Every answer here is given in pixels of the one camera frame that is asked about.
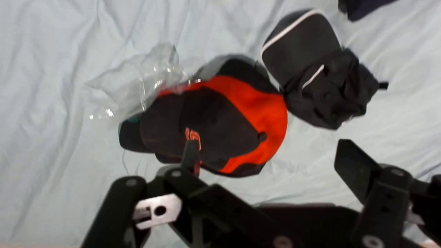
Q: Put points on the light blue bed sheet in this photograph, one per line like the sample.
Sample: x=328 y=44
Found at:
x=55 y=138

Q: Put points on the black cap with white trim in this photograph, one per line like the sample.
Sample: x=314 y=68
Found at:
x=317 y=69

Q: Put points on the clear plastic bag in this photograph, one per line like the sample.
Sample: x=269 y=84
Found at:
x=132 y=80

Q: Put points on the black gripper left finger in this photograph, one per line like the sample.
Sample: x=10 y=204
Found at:
x=131 y=207

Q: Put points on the navy blue cap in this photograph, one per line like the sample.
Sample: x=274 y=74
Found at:
x=365 y=7

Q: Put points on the black and orange cap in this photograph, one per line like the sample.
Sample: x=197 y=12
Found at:
x=130 y=136

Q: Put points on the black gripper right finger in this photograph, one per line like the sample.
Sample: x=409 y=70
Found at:
x=387 y=207

